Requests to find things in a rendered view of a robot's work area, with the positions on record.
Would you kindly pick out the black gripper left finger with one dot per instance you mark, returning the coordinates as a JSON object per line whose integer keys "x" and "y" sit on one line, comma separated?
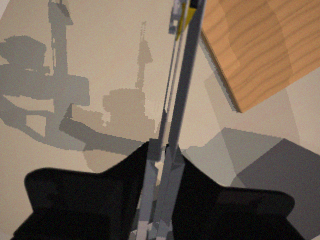
{"x": 114, "y": 192}

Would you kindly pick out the wooden board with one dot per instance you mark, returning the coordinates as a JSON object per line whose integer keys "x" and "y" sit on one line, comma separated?
{"x": 261, "y": 46}

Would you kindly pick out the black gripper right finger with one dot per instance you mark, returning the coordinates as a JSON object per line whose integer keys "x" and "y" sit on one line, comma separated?
{"x": 201, "y": 201}

